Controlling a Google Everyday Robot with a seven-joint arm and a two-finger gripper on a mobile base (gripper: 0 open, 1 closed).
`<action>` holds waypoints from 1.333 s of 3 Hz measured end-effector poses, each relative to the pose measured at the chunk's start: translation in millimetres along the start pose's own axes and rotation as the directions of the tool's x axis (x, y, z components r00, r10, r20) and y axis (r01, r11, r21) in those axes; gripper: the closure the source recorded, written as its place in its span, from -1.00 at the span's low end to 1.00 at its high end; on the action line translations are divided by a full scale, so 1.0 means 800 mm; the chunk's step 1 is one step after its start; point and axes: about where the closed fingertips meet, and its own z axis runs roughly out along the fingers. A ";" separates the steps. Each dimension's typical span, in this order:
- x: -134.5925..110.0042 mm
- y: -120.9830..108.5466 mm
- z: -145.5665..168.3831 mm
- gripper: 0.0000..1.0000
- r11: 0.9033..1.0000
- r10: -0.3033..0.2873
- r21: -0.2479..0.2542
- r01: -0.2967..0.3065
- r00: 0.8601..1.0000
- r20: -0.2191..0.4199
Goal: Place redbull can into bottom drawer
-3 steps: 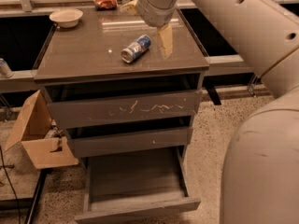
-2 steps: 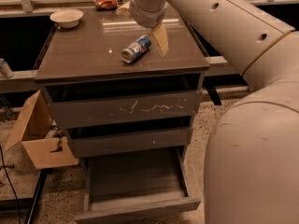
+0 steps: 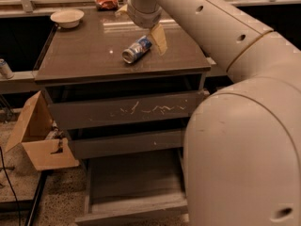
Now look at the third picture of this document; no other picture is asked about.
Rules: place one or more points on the grey bottom drawer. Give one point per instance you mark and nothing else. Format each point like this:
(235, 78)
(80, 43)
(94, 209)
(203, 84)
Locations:
(134, 187)

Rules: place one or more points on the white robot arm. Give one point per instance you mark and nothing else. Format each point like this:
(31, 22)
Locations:
(242, 145)

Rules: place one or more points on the grey drawer cabinet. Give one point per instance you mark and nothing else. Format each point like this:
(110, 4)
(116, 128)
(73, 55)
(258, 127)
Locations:
(85, 64)

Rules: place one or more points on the grey middle drawer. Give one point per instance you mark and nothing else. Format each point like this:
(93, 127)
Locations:
(124, 144)

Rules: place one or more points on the grey top drawer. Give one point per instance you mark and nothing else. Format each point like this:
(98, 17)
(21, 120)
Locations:
(125, 110)

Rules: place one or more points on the white bowl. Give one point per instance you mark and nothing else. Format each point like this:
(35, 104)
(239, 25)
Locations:
(68, 18)

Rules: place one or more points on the red crumpled snack bag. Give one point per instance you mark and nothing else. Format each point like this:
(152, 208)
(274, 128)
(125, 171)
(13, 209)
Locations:
(107, 4)

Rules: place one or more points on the blue silver redbull can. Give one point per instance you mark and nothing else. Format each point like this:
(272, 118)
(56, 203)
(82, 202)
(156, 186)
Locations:
(136, 50)

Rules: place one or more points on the grey drawer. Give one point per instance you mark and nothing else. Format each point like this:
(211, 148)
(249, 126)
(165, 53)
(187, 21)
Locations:
(134, 187)
(124, 144)
(125, 110)

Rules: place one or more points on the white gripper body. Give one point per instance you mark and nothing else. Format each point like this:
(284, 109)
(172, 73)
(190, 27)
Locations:
(141, 17)

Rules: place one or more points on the can on left ledge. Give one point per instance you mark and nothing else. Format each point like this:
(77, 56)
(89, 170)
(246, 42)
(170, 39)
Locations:
(5, 70)

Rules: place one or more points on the cardboard box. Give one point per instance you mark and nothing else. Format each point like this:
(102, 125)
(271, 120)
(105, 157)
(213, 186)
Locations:
(35, 132)

